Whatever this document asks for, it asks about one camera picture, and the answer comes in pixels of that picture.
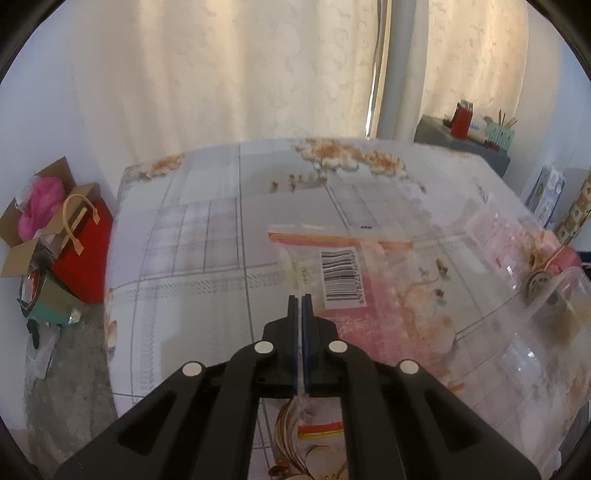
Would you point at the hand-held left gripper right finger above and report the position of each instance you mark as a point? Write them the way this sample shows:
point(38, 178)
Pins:
point(308, 369)

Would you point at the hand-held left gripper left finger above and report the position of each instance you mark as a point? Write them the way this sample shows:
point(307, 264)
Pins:
point(296, 369)

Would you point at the clear plastic bag pink print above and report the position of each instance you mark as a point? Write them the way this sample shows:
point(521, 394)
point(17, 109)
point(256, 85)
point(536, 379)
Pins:
point(369, 295)

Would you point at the floral checked tablecloth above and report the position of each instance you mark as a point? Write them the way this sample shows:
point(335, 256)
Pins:
point(194, 240)

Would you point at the red gift bag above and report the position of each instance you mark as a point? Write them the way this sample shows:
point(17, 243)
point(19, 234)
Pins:
point(87, 258)

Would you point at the teal box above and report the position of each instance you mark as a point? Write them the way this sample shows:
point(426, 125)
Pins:
point(51, 304)

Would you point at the grey cabinet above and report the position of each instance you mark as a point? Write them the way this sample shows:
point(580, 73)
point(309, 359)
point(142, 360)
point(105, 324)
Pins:
point(434, 134)

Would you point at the pink roll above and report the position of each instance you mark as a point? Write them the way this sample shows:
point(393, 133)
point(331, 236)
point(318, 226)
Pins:
point(561, 263)

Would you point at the red thermos bottle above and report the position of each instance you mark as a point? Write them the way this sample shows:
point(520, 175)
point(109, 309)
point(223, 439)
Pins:
point(461, 124)

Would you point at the white blue tissue pack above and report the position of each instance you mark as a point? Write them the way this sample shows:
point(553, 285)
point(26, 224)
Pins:
point(547, 194)

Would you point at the cardboard box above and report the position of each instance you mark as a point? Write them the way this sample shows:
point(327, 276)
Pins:
point(18, 258)

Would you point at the teal pen holder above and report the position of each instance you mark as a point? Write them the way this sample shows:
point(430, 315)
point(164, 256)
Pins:
point(501, 136)

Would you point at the patterned yellow box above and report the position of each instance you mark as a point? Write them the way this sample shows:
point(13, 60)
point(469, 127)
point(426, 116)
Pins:
point(577, 212)

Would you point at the wide cream curtain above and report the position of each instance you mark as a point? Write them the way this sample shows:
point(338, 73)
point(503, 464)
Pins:
point(207, 69)

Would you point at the thin wooden sticks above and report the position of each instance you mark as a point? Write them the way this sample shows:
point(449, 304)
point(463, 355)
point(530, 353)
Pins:
point(499, 117)

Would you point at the narrow cream curtain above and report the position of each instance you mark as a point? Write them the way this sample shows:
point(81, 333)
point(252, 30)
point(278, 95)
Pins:
point(471, 55)

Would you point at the grey window post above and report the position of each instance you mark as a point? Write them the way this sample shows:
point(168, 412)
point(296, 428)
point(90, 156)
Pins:
point(406, 69)

